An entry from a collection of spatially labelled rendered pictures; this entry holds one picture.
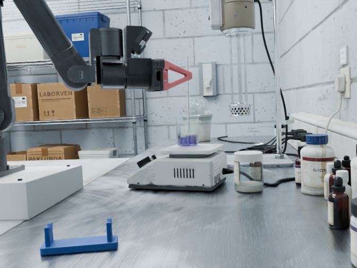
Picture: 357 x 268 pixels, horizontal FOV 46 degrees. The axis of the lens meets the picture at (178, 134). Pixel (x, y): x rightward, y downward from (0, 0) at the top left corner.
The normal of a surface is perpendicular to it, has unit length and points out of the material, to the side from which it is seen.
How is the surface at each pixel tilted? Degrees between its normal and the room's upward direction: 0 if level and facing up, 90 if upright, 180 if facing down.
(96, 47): 87
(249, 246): 0
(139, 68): 90
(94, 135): 90
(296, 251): 0
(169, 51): 90
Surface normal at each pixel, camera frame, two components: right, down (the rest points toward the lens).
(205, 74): -0.13, 0.08
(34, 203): 0.99, -0.04
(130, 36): 0.28, 0.07
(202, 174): -0.35, 0.09
